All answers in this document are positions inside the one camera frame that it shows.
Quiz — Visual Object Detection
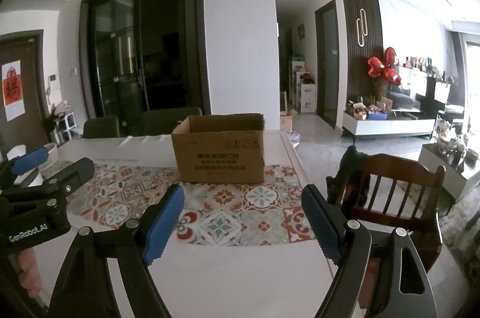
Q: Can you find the white round bowl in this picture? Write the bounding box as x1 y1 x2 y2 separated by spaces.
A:
7 144 59 175

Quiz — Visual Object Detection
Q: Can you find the wooden dining chair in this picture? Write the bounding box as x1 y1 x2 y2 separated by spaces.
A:
325 152 448 272

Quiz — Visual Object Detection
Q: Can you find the dark upholstered chair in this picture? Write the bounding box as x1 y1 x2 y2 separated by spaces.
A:
140 107 203 136
83 116 120 139

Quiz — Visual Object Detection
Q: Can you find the red paper door poster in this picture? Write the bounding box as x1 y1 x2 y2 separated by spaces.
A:
1 60 25 122

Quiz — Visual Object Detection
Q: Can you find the dark jacket on chair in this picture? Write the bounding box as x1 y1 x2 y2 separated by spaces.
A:
325 145 370 206

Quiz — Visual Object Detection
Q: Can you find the patterned tile table mat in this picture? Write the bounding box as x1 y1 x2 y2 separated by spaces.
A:
67 164 314 247

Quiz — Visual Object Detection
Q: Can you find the white tv cabinet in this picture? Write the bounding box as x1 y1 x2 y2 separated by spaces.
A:
342 113 435 142

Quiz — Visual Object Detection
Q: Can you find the dark glass sliding door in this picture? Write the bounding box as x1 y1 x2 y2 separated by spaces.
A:
79 0 212 136

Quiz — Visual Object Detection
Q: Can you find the brown cardboard box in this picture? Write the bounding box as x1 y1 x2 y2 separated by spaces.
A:
172 113 264 184

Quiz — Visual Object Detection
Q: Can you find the white storage shelf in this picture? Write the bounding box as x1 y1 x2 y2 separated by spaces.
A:
289 58 317 113

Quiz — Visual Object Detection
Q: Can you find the red bow balloon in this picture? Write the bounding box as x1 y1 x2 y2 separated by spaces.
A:
367 47 401 86

